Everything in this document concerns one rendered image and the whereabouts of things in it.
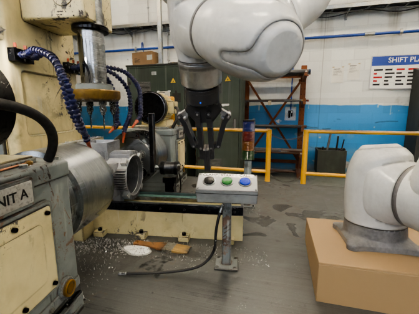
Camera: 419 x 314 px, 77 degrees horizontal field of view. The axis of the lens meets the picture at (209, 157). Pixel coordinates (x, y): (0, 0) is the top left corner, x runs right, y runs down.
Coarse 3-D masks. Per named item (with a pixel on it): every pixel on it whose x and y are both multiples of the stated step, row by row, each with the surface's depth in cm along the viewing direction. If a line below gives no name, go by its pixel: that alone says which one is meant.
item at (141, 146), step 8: (120, 136) 123; (128, 136) 122; (136, 136) 121; (144, 136) 122; (160, 136) 137; (120, 144) 123; (128, 144) 123; (136, 144) 122; (144, 144) 122; (160, 144) 130; (144, 152) 121; (160, 152) 127; (144, 160) 123; (160, 160) 127; (144, 168) 123; (144, 176) 125
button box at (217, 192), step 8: (200, 176) 76; (216, 176) 76; (224, 176) 76; (232, 176) 76; (240, 176) 75; (248, 176) 75; (256, 176) 75; (200, 184) 74; (208, 184) 73; (216, 184) 73; (224, 184) 73; (232, 184) 73; (240, 184) 72; (256, 184) 72; (200, 192) 73; (208, 192) 72; (216, 192) 72; (224, 192) 72; (232, 192) 71; (240, 192) 71; (248, 192) 71; (256, 192) 70; (200, 200) 75; (208, 200) 74; (216, 200) 74; (224, 200) 74; (232, 200) 73; (240, 200) 73; (248, 200) 73; (256, 200) 72
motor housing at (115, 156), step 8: (112, 152) 100; (120, 152) 100; (128, 152) 99; (136, 152) 104; (112, 160) 98; (120, 160) 97; (128, 160) 97; (136, 160) 108; (120, 168) 95; (128, 168) 110; (136, 168) 110; (120, 176) 95; (128, 176) 110; (136, 176) 110; (120, 184) 95; (128, 184) 109; (136, 184) 109; (120, 192) 98; (136, 192) 105
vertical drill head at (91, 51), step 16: (96, 0) 91; (96, 16) 92; (80, 32) 91; (96, 32) 92; (80, 48) 92; (96, 48) 93; (80, 64) 94; (96, 64) 94; (96, 80) 94; (80, 96) 90; (96, 96) 91; (112, 96) 95; (80, 112) 97; (112, 112) 103
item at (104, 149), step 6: (84, 144) 98; (90, 144) 97; (96, 144) 97; (102, 144) 97; (108, 144) 98; (114, 144) 102; (96, 150) 97; (102, 150) 97; (108, 150) 98; (102, 156) 97; (108, 156) 98
